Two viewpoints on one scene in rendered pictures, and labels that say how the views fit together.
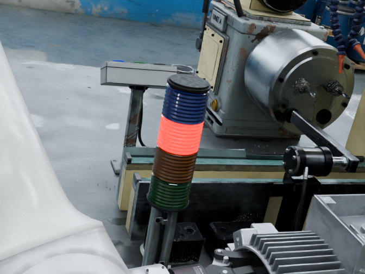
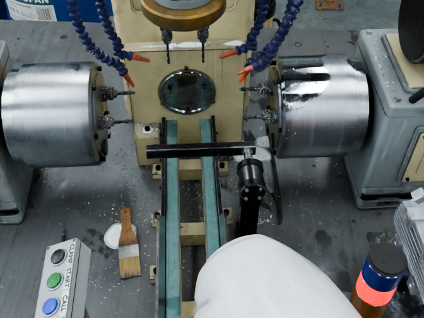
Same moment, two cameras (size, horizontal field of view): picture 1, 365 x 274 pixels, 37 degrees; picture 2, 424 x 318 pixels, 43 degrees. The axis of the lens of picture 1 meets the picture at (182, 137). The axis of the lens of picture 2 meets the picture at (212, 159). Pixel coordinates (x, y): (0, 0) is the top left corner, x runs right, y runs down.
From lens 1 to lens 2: 1.09 m
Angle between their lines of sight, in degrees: 61
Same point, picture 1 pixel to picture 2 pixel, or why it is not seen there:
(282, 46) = (57, 108)
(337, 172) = not seen: hidden behind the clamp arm
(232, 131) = (23, 204)
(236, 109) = (16, 187)
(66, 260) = not seen: outside the picture
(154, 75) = (81, 268)
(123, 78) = (80, 307)
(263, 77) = (69, 148)
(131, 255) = not seen: outside the picture
